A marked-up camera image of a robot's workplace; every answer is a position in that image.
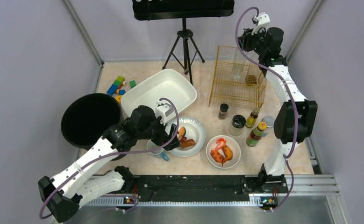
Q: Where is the white mug blue handle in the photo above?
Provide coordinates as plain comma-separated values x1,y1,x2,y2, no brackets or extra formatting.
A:
146,140,169,161

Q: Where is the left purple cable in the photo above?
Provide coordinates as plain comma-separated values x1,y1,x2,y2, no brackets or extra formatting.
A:
38,97,180,221

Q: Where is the black panel on tripod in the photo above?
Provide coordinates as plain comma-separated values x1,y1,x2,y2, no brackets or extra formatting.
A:
132,0,235,21

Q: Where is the gold wire rack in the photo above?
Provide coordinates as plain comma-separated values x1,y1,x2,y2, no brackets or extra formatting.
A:
208,45,266,109

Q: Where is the white rectangular basin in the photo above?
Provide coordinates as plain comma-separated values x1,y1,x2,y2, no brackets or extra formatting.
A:
121,69,198,118

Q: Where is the fried chicken wing toy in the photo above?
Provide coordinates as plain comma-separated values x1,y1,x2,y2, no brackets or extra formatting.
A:
222,145,233,165

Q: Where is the red shrimp toy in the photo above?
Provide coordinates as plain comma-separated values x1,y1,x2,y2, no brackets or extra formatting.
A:
215,138,227,150

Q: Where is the black lid glass jar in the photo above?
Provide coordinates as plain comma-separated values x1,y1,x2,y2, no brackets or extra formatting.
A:
228,114,246,136

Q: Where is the salmon slice toy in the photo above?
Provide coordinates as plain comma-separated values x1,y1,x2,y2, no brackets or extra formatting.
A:
178,126,186,140

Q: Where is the silver lid blue label jar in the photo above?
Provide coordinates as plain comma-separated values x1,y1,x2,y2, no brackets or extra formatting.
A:
261,116,275,138

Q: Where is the red sauce bottle yellow cap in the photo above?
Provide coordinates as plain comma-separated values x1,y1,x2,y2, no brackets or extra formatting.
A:
246,121,267,147

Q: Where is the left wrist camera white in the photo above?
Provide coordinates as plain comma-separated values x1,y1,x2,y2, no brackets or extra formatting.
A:
155,103,176,126

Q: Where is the glass bottle brown liquid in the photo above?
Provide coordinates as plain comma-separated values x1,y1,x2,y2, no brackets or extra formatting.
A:
245,51,261,86

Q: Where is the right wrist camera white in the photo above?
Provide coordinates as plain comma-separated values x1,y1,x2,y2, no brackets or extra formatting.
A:
252,12,271,35

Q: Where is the colourful toy block stack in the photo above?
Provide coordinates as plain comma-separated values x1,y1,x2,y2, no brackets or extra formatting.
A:
106,76,126,96

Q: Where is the black round bin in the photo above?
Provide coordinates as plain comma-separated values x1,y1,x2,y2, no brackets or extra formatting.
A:
61,93,123,150

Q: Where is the purple cable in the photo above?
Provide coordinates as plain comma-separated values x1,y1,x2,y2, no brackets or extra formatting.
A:
38,97,180,221
235,7,300,214

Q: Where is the small yellow oil bottle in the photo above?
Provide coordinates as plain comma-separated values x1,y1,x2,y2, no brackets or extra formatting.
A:
245,107,260,128

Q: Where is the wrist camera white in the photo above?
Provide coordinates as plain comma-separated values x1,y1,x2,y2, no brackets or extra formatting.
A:
155,103,176,126
252,12,271,35

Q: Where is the brown sausage roll toy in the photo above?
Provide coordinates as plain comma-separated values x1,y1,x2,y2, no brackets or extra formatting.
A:
180,139,196,148

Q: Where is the fried chicken piece toy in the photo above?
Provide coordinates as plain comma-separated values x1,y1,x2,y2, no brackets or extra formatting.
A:
210,149,224,164

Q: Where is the green toy block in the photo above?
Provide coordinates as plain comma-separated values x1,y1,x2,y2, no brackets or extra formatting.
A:
129,80,136,88

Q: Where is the small black spice shaker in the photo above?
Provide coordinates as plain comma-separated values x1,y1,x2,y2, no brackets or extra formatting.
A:
218,103,229,120

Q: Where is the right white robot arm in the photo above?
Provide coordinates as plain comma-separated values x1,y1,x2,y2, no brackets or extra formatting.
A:
236,27,318,193

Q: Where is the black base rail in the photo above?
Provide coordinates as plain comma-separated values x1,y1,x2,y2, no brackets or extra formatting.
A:
114,175,289,211

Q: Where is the white fluted plate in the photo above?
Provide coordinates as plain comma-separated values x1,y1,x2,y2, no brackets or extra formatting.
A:
168,117,206,157

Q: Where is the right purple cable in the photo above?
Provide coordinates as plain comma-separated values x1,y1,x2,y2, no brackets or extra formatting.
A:
235,7,300,214

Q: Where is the clear glass oil bottle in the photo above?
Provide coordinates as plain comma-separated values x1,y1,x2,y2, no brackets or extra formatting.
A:
230,48,246,82

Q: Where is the black tripod stand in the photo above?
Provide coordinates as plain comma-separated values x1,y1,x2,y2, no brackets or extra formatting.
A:
162,18,206,85

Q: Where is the white floral bowl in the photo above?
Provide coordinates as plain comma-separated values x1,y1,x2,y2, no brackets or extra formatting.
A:
205,135,241,169

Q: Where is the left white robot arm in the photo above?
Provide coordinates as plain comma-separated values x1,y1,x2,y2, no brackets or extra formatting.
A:
38,98,180,223

